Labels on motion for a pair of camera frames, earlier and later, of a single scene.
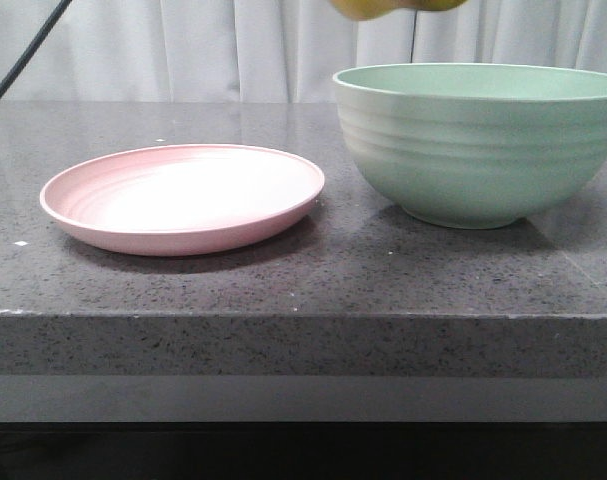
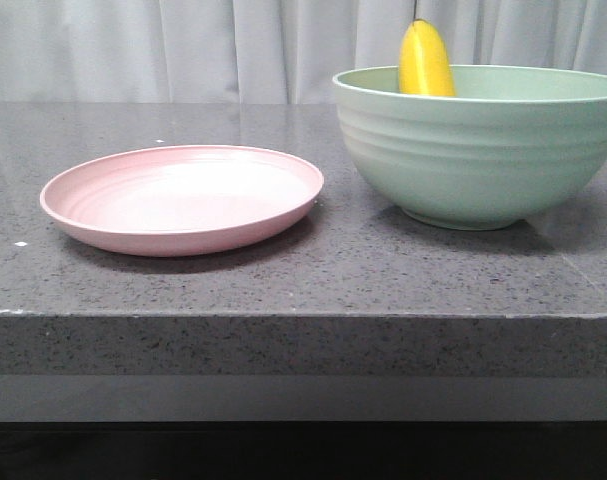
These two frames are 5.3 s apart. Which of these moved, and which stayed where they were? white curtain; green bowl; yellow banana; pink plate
Moved: yellow banana
Stayed: white curtain; green bowl; pink plate
